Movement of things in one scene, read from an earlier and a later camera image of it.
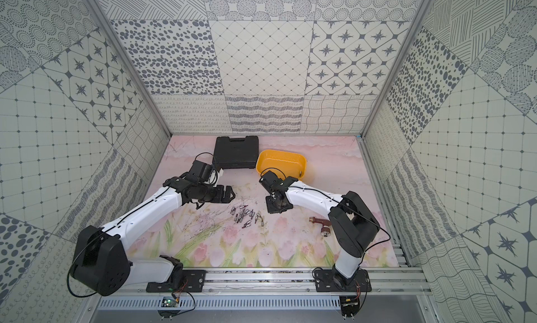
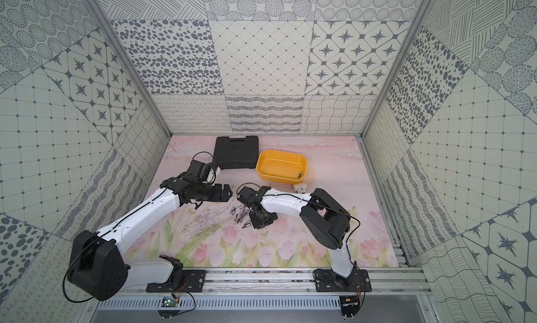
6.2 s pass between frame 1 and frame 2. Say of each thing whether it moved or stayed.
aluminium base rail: stayed
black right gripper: moved
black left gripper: stayed
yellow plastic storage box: stayed
